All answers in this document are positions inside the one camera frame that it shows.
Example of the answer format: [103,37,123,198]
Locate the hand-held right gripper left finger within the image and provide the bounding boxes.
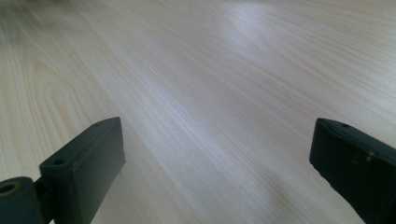
[38,116,127,224]

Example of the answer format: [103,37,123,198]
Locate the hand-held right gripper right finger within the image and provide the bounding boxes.
[308,117,396,224]

